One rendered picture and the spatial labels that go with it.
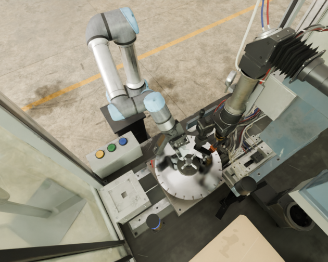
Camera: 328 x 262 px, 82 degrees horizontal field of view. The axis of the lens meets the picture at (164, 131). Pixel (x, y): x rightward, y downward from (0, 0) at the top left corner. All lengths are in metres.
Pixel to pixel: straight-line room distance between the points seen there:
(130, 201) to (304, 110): 0.77
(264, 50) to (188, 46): 2.62
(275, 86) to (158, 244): 0.88
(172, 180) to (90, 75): 2.21
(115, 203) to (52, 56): 2.76
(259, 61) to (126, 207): 0.80
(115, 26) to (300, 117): 0.78
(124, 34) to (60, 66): 2.27
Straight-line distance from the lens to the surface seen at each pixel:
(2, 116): 0.54
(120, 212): 0.98
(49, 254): 0.46
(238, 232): 1.15
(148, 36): 3.32
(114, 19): 0.97
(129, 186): 0.99
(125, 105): 0.79
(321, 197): 0.63
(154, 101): 0.70
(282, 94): 0.61
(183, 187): 0.92
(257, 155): 1.14
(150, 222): 0.69
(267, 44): 0.51
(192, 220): 1.11
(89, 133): 2.28
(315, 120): 0.62
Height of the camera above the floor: 1.85
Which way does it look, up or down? 61 degrees down
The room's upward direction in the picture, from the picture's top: 3 degrees counter-clockwise
